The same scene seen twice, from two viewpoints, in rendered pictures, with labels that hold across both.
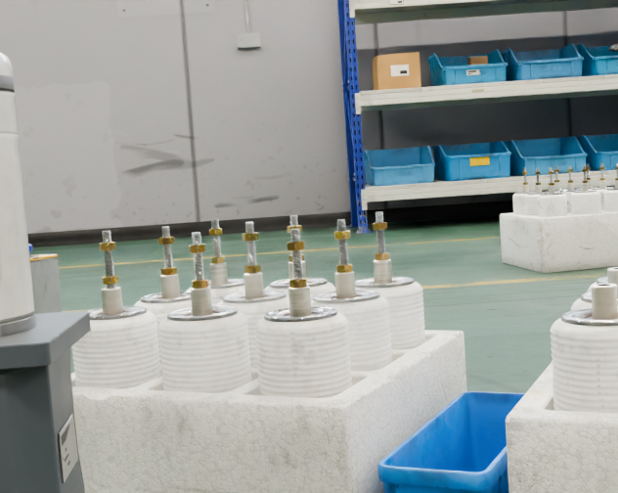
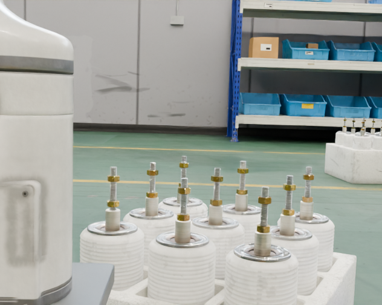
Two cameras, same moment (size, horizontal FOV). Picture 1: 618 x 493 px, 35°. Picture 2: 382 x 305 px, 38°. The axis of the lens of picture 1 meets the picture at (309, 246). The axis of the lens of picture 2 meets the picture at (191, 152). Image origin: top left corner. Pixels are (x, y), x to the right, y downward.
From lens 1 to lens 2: 31 cm
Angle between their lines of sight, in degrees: 2
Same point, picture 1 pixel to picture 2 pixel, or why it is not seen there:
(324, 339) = (283, 278)
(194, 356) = (176, 275)
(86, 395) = not seen: hidden behind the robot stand
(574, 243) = (373, 167)
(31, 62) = (48, 20)
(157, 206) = (113, 113)
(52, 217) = not seen: hidden behind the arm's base
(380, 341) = (312, 271)
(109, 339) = (109, 252)
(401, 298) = (321, 233)
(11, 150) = (67, 130)
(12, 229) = (61, 205)
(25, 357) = not seen: outside the picture
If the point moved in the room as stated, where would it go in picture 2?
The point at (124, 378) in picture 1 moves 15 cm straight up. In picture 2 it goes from (118, 281) to (119, 178)
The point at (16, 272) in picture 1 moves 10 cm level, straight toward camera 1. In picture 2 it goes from (61, 244) to (71, 291)
